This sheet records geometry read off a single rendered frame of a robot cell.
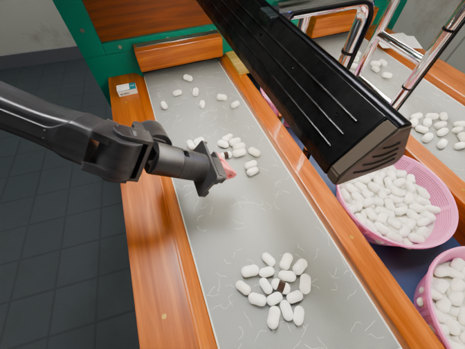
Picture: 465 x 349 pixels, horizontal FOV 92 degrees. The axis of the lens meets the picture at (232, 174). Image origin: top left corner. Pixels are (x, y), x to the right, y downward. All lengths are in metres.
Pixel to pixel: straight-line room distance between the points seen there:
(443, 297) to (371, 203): 0.21
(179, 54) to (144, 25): 0.13
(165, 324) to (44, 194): 1.48
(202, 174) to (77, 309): 1.12
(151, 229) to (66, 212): 1.18
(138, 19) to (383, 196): 0.88
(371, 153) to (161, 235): 0.42
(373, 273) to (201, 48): 0.82
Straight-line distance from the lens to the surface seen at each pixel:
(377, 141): 0.23
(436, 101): 1.07
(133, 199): 0.58
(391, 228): 0.66
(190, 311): 0.48
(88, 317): 1.41
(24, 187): 1.96
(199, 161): 0.42
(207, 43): 0.91
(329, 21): 1.13
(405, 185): 0.74
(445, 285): 0.65
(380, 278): 0.55
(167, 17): 0.93
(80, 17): 0.91
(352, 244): 0.55
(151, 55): 0.89
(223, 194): 0.57
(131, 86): 0.87
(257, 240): 0.52
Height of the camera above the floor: 1.24
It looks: 56 degrees down
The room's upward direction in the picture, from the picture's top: straight up
